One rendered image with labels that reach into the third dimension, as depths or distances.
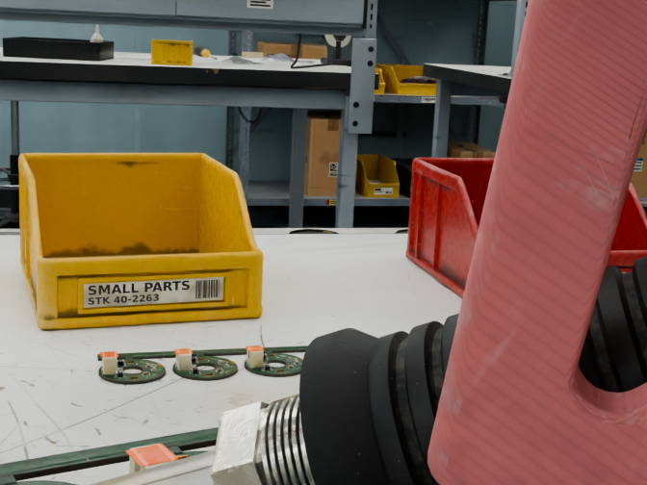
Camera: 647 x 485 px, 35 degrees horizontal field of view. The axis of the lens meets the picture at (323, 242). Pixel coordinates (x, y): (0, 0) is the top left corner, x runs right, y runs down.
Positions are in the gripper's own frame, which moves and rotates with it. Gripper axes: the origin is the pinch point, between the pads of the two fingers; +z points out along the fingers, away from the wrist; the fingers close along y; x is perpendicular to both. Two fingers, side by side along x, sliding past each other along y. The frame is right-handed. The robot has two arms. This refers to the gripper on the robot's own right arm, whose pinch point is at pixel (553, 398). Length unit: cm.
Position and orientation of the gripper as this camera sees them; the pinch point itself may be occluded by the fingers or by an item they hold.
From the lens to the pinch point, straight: 10.0
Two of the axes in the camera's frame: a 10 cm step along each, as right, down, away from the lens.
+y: -2.7, 1.9, -9.4
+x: 8.1, 5.7, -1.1
